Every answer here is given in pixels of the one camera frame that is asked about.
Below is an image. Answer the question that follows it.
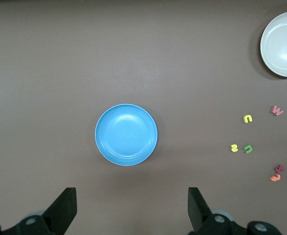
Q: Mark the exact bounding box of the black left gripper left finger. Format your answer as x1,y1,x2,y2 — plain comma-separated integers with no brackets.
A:
0,187,77,235

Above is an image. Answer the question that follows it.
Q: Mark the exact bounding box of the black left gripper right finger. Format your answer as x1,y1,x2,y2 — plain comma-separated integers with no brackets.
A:
188,187,281,235

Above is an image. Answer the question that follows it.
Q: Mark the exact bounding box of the blue plate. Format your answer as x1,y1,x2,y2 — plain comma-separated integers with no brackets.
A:
94,103,158,166

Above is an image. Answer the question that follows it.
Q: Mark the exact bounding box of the red foam letter w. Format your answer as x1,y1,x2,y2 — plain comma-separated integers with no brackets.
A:
270,105,284,117

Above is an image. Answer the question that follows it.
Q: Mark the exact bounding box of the brown table cover sheet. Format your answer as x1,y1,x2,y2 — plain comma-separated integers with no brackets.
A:
0,0,287,235

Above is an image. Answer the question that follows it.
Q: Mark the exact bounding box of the beige plate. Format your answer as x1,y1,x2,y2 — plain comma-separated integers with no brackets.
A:
260,11,287,78

